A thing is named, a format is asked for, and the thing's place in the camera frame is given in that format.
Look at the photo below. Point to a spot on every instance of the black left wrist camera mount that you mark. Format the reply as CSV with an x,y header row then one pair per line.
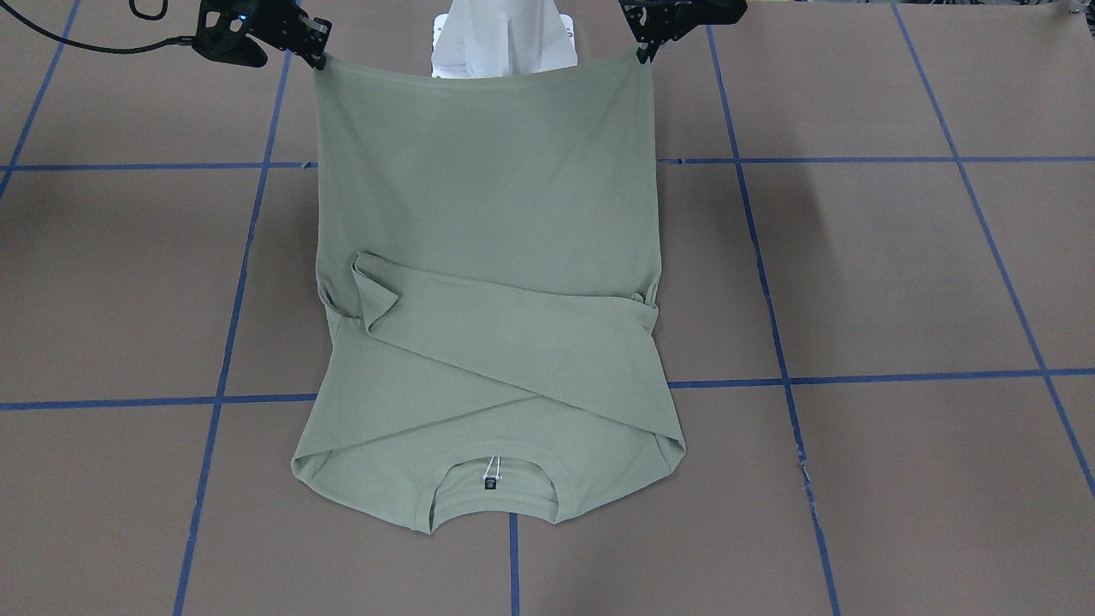
x,y
657,22

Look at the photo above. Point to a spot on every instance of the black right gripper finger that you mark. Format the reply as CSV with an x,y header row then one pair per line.
x,y
317,59

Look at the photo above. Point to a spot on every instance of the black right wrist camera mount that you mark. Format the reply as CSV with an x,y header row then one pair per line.
x,y
234,31

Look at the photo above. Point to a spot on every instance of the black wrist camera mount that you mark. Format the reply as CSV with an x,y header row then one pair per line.
x,y
234,31
657,22

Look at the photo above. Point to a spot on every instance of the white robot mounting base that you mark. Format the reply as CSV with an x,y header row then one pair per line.
x,y
489,39

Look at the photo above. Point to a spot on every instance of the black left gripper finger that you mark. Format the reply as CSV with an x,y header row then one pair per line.
x,y
646,50

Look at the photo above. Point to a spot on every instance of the olive green long-sleeve shirt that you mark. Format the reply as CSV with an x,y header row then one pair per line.
x,y
488,260

